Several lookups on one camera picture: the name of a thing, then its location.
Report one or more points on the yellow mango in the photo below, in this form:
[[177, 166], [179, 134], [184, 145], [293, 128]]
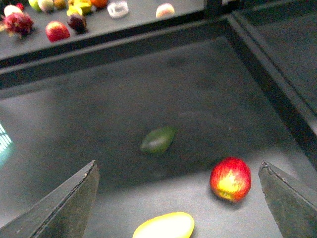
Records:
[[171, 225]]

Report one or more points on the pale peach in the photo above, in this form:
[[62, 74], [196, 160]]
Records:
[[165, 9]]

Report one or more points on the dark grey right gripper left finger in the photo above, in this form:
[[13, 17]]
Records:
[[63, 213]]

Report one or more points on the light blue plastic basket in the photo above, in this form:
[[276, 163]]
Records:
[[6, 146]]

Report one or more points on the orange fruit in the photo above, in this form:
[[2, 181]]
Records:
[[99, 3]]

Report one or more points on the pink dragon fruit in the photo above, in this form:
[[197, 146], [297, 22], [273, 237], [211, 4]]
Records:
[[18, 23]]

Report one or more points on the red apple on shelf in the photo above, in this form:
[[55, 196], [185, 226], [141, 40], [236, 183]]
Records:
[[56, 31]]

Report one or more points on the brown kiwi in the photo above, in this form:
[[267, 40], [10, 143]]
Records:
[[59, 4]]

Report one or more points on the dark green avocado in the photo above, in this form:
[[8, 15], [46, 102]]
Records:
[[158, 140]]

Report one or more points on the yellow star fruit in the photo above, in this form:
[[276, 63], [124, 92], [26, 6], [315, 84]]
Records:
[[81, 7]]

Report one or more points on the red yellow apple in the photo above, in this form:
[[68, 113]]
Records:
[[231, 179]]

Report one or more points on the white round fruit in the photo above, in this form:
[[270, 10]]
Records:
[[10, 9]]

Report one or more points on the dark purple plum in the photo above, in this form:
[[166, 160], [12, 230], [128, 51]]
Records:
[[77, 23]]

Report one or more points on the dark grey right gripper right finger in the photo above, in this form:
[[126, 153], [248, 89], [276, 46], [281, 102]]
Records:
[[292, 204]]

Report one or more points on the green apple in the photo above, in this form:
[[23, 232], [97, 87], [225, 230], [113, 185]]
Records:
[[34, 4]]

